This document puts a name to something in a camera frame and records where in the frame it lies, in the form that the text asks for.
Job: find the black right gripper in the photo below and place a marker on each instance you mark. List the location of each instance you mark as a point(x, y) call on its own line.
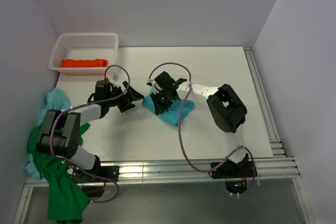
point(159, 107)

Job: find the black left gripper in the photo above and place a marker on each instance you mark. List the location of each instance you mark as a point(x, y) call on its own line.
point(130, 95)

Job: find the white perforated plastic basket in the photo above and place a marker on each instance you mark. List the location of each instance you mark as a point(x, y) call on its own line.
point(84, 46)

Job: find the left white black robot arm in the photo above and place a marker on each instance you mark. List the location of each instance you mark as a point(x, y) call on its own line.
point(60, 134)

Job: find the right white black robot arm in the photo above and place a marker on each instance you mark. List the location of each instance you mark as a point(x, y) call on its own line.
point(173, 100)

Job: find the orange rolled t-shirt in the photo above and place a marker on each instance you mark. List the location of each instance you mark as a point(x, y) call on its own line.
point(96, 63)

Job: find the light aqua t-shirt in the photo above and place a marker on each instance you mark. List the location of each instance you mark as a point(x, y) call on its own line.
point(58, 100)

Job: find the green t-shirt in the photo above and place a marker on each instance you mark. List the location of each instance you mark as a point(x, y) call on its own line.
point(66, 200)

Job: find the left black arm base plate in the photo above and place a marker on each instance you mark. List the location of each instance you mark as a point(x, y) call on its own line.
point(94, 187)

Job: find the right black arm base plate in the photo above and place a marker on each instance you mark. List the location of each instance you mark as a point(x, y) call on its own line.
point(231, 170)

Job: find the aluminium extrusion frame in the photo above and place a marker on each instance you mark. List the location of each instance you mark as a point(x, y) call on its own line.
point(147, 149)

